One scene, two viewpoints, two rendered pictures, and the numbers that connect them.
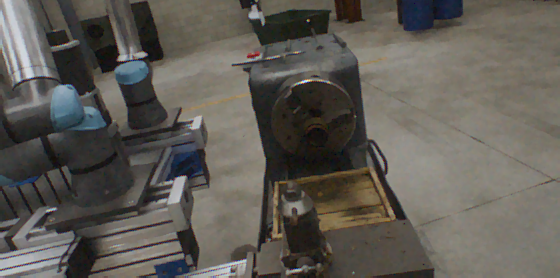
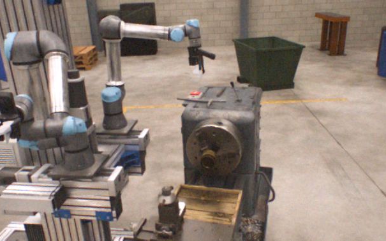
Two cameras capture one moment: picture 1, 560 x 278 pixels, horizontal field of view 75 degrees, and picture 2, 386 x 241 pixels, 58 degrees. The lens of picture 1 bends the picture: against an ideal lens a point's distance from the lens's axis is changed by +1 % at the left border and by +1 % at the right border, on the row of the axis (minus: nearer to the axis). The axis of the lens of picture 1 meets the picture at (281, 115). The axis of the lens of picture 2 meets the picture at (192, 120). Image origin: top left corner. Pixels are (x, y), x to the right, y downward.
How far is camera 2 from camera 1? 0.73 m
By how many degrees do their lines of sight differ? 11
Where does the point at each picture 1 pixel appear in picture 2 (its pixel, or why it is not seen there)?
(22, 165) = (44, 143)
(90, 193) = (71, 164)
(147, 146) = (110, 141)
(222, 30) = (212, 38)
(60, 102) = (67, 125)
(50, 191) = (52, 155)
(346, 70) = (245, 122)
